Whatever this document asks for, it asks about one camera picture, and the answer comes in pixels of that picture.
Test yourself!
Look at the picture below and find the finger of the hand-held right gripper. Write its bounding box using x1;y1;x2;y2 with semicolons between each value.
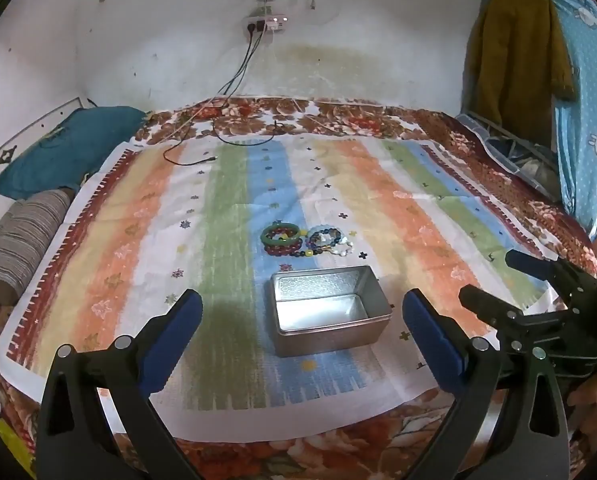
505;248;597;307
458;284;526;335

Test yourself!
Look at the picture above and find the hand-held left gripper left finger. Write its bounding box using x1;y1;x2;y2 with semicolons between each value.
36;288;204;480

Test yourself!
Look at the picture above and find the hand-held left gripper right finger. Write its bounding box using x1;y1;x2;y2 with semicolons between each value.
402;288;570;480

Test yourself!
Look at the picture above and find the silver metal tin box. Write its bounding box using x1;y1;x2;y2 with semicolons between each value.
264;265;392;358

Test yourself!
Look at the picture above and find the red bead bracelet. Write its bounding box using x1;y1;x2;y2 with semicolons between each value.
262;236;302;257

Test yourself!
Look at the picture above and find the white stone bracelet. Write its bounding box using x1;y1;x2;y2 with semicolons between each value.
327;236;355;259

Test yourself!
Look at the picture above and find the green jade bangle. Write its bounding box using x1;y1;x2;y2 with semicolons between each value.
260;221;302;244

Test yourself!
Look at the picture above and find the black and yellow bead bracelet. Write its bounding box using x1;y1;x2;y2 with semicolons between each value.
277;243;325;262

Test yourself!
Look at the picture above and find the dark blue bead bracelet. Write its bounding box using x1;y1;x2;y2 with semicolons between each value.
307;226;345;252

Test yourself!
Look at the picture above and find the person's right hand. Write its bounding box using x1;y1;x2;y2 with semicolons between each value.
567;374;597;442

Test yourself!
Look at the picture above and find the striped pastel cloth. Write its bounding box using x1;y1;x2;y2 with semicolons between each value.
0;136;561;443

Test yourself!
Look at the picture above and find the blue printed cloth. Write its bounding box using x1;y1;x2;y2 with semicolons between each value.
493;0;597;241

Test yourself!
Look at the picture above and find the grey striped pillow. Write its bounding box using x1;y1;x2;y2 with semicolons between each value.
0;189;75;303

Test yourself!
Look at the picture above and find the yellow sheet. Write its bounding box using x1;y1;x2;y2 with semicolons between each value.
0;417;36;478

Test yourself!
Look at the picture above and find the mustard jacket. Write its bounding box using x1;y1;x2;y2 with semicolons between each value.
465;0;578;133

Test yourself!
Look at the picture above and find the teal pillow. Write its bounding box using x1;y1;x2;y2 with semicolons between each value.
0;106;148;201

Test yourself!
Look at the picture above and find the white power strip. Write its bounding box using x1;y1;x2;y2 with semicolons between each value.
242;11;290;35

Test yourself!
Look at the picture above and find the black charging cable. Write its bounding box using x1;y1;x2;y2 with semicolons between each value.
162;32;259;167

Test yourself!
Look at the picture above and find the white cable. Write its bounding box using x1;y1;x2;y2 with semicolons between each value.
146;99;224;133

